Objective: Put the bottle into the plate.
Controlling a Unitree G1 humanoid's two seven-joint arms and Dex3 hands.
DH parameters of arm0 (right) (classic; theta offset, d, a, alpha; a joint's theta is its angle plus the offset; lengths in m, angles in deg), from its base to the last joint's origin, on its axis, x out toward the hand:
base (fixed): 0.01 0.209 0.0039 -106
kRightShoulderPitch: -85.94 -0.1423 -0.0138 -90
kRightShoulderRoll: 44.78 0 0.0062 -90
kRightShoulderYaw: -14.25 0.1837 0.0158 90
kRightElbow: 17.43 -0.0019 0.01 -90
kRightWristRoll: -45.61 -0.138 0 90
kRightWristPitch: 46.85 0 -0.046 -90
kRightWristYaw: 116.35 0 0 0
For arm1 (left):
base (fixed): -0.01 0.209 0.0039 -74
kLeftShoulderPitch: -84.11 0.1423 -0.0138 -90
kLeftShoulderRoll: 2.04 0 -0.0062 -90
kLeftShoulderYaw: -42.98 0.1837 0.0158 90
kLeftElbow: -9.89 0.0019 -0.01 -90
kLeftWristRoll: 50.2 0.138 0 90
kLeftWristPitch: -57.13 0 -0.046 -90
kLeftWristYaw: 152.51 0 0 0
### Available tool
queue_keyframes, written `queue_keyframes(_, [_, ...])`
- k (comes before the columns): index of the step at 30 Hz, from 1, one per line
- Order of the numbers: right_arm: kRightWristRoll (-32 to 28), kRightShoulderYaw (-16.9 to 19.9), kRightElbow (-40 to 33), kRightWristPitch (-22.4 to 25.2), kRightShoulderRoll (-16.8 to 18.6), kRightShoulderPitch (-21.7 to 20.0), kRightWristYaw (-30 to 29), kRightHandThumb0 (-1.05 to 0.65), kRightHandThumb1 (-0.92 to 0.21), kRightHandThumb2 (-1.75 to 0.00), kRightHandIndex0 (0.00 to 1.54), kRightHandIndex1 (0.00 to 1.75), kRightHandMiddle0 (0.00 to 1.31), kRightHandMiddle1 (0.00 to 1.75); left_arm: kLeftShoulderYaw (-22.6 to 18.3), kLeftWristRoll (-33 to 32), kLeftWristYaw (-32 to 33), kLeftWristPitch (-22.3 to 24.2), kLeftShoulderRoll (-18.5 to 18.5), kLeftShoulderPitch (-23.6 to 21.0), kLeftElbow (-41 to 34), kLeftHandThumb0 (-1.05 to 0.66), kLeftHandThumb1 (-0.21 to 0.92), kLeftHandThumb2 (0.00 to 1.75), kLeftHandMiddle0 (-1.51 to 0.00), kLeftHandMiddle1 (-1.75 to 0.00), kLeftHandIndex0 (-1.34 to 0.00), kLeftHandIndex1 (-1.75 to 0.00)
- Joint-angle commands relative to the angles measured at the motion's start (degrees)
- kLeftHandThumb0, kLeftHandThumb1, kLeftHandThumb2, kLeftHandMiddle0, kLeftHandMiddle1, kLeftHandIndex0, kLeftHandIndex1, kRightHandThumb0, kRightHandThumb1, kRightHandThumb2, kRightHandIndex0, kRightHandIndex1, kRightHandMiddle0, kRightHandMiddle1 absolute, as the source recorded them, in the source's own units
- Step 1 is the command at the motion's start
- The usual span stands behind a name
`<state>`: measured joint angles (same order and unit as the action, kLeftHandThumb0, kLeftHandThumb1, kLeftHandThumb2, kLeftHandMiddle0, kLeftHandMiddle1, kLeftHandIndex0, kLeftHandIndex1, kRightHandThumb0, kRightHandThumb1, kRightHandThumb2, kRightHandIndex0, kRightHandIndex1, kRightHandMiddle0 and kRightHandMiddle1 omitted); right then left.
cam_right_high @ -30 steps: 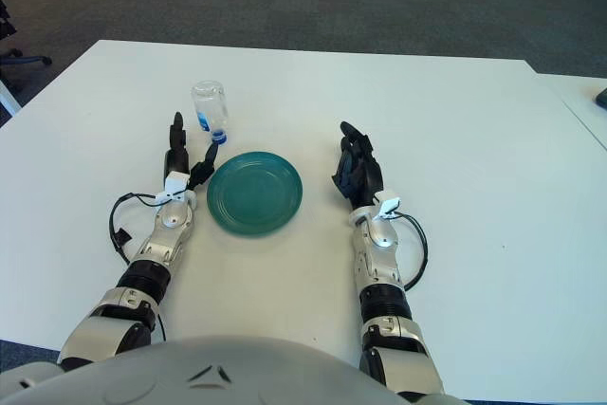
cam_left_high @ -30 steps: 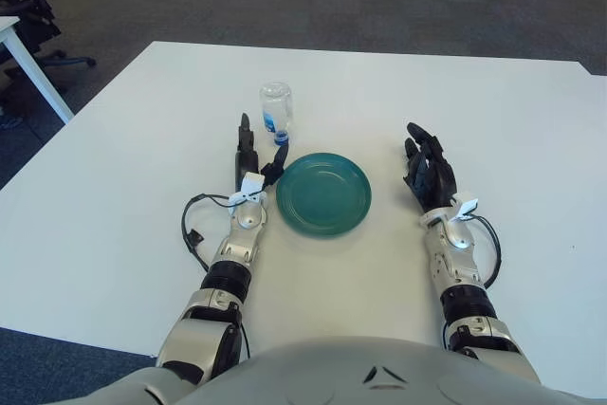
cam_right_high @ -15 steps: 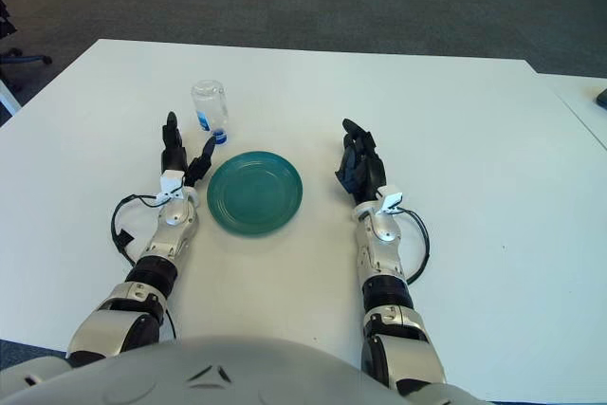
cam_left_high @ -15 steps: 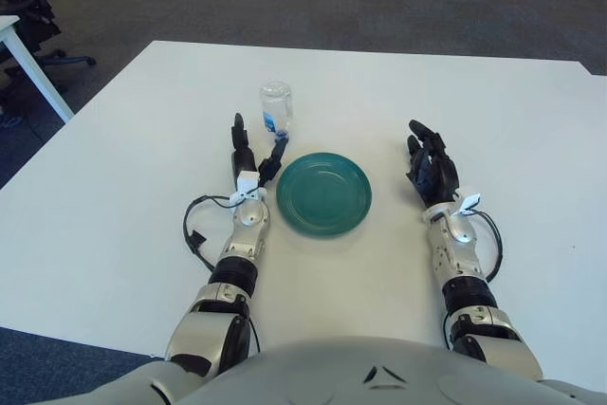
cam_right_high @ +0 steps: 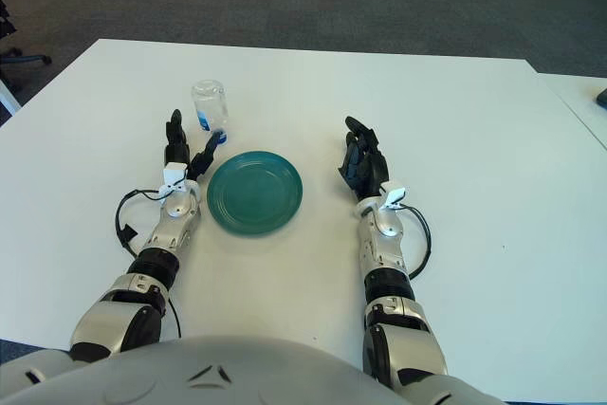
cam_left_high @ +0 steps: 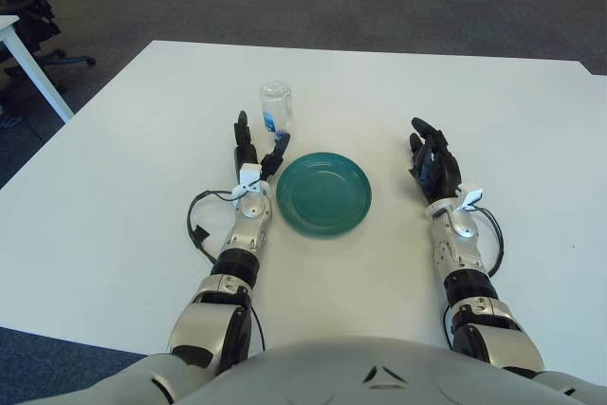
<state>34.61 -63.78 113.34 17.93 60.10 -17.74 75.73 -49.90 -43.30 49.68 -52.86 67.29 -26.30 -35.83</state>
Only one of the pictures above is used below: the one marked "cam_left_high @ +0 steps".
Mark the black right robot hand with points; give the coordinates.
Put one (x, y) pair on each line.
(441, 172)

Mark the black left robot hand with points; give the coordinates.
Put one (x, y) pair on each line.
(244, 144)

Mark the clear plastic bottle blue cap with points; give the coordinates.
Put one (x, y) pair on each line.
(275, 101)

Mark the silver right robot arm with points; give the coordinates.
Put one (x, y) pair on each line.
(460, 244)

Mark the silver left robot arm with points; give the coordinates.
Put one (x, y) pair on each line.
(246, 234)

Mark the teal round plate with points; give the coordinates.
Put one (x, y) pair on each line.
(325, 196)

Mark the white left wrist connector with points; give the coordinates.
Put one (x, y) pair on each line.
(250, 172)

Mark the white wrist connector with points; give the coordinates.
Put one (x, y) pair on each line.
(250, 172)
(472, 196)

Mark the white right wrist connector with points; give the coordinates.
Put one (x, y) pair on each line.
(472, 196)

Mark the white adjoining table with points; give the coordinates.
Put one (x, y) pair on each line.
(602, 79)

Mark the grey robot torso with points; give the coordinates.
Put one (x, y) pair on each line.
(332, 376)

